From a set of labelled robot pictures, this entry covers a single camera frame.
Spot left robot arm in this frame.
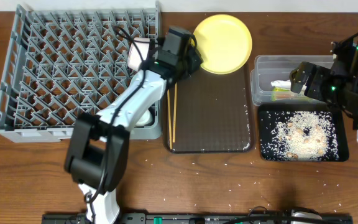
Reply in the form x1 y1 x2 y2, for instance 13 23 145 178
64 26 203 223

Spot brown serving tray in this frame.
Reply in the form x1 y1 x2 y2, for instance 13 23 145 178
162 65 255 154

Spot clear plastic bin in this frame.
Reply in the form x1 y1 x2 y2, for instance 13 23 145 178
250 55 333 106

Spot grey dishwasher rack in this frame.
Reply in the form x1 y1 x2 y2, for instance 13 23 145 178
0 6 161 142

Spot yellow plate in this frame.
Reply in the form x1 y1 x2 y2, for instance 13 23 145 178
193 14 252 75

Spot green snack wrapper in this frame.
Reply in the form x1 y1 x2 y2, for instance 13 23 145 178
271 87 311 101

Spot pink bowl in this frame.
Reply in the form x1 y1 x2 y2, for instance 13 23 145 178
127 37 150 72

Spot light green cup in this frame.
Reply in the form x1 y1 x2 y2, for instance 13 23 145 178
136 110 153 127

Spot rice and nuts waste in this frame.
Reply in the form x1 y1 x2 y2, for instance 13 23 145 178
259 111 340 161

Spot wooden chopstick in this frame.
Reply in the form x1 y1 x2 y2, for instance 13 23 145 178
167 89 172 149
172 83 178 143

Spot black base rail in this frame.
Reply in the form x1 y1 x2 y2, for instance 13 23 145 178
41 211 354 224

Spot black waste tray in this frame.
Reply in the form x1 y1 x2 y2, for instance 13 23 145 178
258 104 349 162

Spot white napkin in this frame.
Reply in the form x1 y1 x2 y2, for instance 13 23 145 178
270 80 291 90

